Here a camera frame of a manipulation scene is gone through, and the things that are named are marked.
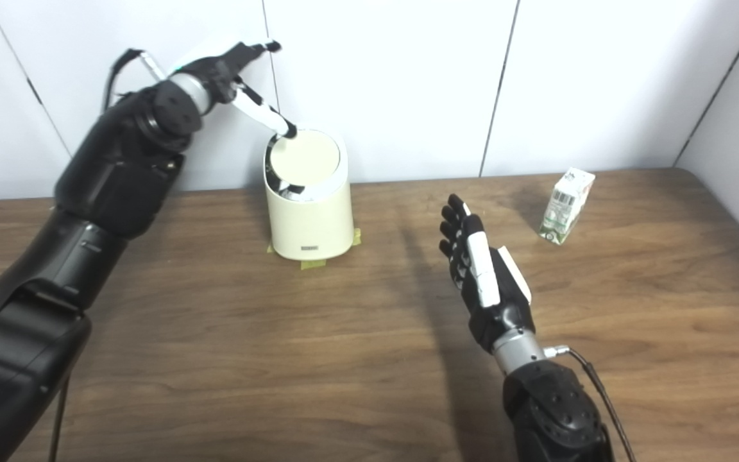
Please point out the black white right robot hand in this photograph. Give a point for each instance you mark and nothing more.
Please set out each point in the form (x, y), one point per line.
(488, 282)

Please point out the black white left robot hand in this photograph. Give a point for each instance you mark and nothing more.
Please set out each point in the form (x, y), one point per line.
(215, 74)

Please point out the cream round bin lid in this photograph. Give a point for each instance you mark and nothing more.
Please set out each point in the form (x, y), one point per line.
(305, 157)

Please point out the cream-colored plastic bin body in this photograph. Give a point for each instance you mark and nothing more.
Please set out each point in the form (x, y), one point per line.
(312, 221)

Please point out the white green milk carton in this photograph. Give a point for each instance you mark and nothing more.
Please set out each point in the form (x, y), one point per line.
(565, 205)

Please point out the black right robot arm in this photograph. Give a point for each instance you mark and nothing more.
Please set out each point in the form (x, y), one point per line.
(549, 410)

